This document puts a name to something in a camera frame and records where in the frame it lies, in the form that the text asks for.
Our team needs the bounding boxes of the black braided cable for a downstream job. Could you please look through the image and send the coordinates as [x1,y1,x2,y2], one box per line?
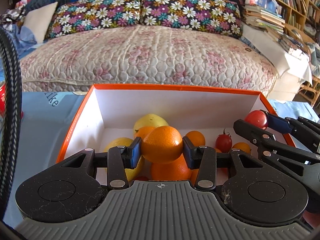
[0,27,23,220]

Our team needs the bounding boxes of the stack of books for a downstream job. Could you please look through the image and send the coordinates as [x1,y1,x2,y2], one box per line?
[237,0,308,55]

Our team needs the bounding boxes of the wooden bookshelf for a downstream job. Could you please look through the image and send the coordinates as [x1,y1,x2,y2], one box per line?
[275,0,320,33]

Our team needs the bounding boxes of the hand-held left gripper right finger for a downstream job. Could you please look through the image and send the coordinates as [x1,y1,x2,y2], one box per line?
[183,137,265,190]

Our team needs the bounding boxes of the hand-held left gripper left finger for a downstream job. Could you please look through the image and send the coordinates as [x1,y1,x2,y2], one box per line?
[59,137,142,190]

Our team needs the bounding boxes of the crumpled blue sheet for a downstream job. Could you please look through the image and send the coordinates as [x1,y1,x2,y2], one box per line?
[0,22,38,55]

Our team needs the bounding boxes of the blue printed tablecloth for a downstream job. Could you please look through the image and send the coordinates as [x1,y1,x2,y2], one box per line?
[4,91,320,230]

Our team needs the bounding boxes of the yellow-green pear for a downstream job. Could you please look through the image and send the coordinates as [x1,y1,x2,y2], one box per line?
[103,137,145,182]
[133,114,170,132]

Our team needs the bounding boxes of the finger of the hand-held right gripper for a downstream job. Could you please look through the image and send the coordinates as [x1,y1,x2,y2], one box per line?
[260,109,320,155]
[233,119,320,205]

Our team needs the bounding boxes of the black white patterned cloth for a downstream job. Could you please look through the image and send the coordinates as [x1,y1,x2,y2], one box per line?
[0,1,27,25]

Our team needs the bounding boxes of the red soda can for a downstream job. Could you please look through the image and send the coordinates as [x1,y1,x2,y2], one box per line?
[0,84,7,117]

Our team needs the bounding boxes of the large pear-shaped orange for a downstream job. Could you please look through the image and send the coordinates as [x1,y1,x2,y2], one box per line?
[150,156,193,181]

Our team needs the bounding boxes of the patterned chair cushion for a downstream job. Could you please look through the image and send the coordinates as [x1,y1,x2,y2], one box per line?
[309,42,320,78]

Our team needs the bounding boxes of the large round orange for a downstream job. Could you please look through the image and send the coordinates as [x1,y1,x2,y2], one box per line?
[141,126,183,165]

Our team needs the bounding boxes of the white pillow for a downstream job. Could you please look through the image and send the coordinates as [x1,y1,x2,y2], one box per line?
[22,1,58,43]

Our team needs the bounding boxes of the orange cardboard box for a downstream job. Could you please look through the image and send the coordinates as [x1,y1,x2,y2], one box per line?
[55,84,297,183]

